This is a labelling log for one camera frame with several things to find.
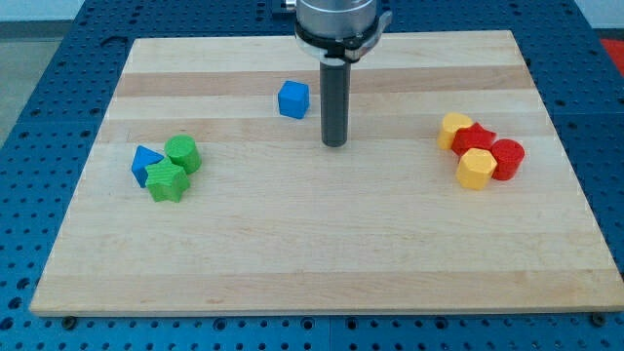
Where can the green cylinder block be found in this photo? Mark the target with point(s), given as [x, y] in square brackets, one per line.
[183, 151]

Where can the blue cube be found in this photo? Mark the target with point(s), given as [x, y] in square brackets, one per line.
[293, 99]

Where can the dark grey pointer rod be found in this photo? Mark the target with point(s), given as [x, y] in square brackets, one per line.
[335, 90]

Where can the blue triangle block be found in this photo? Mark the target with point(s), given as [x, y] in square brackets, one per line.
[143, 158]

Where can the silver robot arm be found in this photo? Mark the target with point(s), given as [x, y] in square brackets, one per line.
[335, 32]

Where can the green star block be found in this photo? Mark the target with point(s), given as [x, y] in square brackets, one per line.
[166, 181]

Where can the yellow hexagon block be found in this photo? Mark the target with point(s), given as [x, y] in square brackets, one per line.
[475, 168]

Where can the red cylinder block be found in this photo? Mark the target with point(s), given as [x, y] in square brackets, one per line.
[509, 155]

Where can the light wooden board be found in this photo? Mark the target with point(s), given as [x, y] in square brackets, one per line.
[275, 223]

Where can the yellow rounded block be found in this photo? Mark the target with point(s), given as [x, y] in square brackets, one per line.
[451, 123]

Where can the red star block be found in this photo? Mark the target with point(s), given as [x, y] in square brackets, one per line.
[475, 136]

